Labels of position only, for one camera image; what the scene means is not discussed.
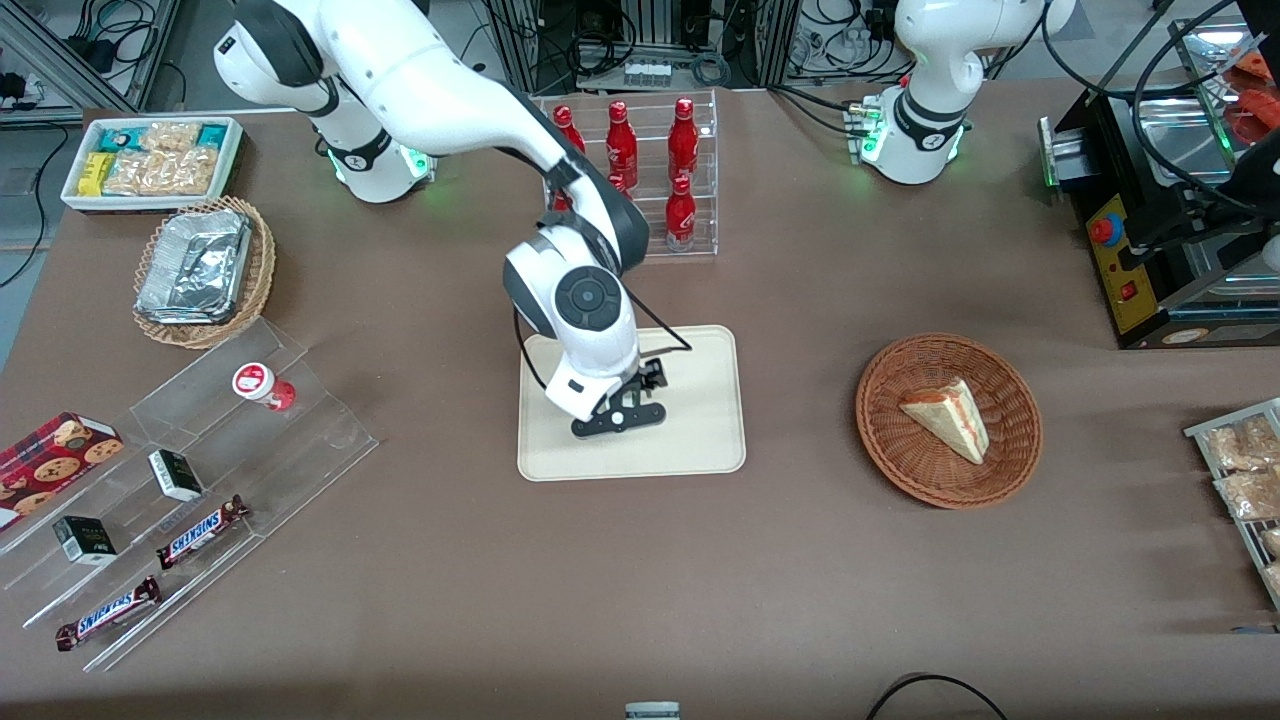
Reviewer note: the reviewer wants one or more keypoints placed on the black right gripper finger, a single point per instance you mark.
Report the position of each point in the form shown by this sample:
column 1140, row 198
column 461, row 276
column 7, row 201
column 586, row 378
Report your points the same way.
column 645, row 375
column 615, row 418

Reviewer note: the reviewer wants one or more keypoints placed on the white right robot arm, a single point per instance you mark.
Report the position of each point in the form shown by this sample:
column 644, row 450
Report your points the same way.
column 450, row 90

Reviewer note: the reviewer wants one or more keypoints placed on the cream plastic serving tray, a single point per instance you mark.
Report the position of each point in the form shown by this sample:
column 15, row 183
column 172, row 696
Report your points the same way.
column 700, row 420

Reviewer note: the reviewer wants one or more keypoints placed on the dark green gum box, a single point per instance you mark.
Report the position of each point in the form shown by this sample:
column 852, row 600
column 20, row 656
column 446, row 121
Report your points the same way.
column 176, row 475
column 85, row 540

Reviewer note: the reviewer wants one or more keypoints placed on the red cola bottle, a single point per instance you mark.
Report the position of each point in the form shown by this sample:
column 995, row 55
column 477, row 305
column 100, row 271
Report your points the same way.
column 681, row 220
column 622, row 140
column 618, row 183
column 559, row 197
column 570, row 128
column 683, row 135

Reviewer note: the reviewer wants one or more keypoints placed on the clear acrylic bottle rack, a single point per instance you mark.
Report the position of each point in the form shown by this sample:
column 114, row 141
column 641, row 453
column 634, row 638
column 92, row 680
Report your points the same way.
column 705, row 170

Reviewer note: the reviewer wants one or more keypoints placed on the round brown wicker basket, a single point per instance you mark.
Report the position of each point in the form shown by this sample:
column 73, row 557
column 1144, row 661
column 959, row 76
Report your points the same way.
column 900, row 460

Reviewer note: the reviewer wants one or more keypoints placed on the clear acrylic stepped shelf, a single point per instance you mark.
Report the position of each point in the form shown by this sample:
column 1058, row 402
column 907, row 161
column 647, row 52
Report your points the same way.
column 300, row 430

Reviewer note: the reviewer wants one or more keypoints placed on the small grey device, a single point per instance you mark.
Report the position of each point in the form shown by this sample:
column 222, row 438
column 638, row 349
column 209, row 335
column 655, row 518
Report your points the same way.
column 652, row 711

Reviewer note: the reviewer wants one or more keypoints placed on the white power strip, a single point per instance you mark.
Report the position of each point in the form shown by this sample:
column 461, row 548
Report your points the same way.
column 648, row 72

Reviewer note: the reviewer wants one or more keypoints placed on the wrapped triangle sandwich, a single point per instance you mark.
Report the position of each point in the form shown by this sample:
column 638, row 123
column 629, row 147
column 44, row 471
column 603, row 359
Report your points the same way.
column 950, row 415

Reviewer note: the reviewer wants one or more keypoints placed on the red white yogurt cup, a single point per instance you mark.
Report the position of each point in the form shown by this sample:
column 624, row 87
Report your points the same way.
column 258, row 383

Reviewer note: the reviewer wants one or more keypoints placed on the oval wicker basket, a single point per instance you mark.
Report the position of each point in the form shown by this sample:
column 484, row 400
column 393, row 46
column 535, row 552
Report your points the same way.
column 262, row 260

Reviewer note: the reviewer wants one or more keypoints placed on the brown snickers bar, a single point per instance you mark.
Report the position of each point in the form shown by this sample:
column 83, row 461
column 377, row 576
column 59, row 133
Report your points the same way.
column 200, row 532
column 108, row 613

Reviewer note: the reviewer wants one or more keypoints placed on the stack of foil trays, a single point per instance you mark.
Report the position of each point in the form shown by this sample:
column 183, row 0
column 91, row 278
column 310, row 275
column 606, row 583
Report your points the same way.
column 195, row 265

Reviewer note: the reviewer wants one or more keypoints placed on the teal snack pack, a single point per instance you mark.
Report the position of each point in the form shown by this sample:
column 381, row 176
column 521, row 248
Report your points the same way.
column 212, row 135
column 122, row 138

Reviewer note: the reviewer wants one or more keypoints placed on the clear bag of rice crackers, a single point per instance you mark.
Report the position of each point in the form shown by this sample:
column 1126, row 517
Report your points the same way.
column 165, row 165

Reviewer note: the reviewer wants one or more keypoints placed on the black glass food warmer cabinet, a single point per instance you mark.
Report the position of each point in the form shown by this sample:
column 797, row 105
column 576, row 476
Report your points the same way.
column 1130, row 260

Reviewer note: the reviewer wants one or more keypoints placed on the yellow snack pack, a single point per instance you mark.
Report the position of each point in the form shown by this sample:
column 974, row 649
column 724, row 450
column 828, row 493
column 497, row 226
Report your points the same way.
column 96, row 173

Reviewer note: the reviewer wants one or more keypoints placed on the red cookie box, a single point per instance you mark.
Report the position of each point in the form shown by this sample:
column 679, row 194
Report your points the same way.
column 50, row 460

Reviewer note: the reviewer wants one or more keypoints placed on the white rectangular snack bin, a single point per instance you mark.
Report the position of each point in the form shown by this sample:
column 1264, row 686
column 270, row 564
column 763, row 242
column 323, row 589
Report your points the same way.
column 75, row 200

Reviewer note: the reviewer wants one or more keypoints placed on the clear bag of puffed snacks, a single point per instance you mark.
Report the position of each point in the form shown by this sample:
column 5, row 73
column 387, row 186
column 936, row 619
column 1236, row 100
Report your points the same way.
column 1272, row 540
column 1245, row 440
column 1250, row 495
column 1274, row 578

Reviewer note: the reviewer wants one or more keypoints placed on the blue flat strip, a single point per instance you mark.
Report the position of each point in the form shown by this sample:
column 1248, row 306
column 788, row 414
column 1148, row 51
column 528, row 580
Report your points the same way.
column 1258, row 629

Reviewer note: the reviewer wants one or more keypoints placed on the aluminium frame profile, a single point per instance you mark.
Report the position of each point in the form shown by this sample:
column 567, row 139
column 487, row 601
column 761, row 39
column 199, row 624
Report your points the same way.
column 60, row 60

